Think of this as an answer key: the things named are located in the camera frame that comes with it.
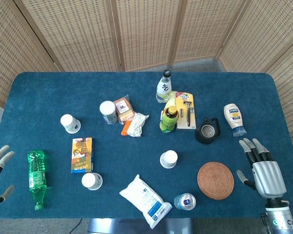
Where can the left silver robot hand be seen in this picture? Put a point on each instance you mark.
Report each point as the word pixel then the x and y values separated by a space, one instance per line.
pixel 7 156

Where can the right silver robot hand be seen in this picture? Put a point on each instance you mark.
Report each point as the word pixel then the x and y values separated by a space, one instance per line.
pixel 268 178

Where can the white paper cup blue flower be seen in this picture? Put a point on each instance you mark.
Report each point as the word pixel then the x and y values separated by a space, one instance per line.
pixel 69 122

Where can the white paper cup green fern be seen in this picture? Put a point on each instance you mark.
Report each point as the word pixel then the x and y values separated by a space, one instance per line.
pixel 90 180

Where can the white paper cup green flower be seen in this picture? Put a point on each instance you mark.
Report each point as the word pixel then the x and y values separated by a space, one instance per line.
pixel 169 157

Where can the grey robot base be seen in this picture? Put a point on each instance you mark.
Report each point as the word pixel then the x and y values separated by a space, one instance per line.
pixel 107 226

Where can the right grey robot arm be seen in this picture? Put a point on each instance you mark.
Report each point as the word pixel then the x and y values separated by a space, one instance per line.
pixel 280 217

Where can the green plastic soda bottle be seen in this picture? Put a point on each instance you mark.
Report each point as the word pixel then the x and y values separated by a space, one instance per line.
pixel 36 175

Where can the round woven rattan coaster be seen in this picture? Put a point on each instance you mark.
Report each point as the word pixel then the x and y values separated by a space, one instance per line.
pixel 216 180

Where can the white mayonnaise squeeze bottle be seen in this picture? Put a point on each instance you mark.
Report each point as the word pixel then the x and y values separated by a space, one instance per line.
pixel 234 117

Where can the orange and blue carton box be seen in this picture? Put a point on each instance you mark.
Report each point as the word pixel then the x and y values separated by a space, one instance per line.
pixel 81 156

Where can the blue felt table cloth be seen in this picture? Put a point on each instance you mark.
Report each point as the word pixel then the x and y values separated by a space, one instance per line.
pixel 51 92

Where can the light blue drink can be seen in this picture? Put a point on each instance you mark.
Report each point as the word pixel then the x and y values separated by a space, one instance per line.
pixel 180 201

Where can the white cylindrical snack canister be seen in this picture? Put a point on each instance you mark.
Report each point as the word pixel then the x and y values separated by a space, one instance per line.
pixel 107 108

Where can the razor in yellow blister pack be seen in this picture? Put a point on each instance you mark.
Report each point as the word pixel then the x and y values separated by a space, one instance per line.
pixel 182 102

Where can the green tea bottle yellow cap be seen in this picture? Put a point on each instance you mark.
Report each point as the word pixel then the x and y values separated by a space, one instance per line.
pixel 168 120

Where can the wrapped cake slice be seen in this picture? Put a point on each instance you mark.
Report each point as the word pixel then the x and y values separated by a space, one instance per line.
pixel 123 108

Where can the white wet wipes packet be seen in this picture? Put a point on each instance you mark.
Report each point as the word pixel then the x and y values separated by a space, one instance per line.
pixel 144 197

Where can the orange and white snack packet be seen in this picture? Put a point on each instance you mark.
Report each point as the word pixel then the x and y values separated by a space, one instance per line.
pixel 136 124

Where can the clear bottle with white label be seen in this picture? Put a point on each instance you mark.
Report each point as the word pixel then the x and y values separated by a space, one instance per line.
pixel 164 89

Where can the bamboo folding screen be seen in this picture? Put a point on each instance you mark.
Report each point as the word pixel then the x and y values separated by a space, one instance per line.
pixel 146 31

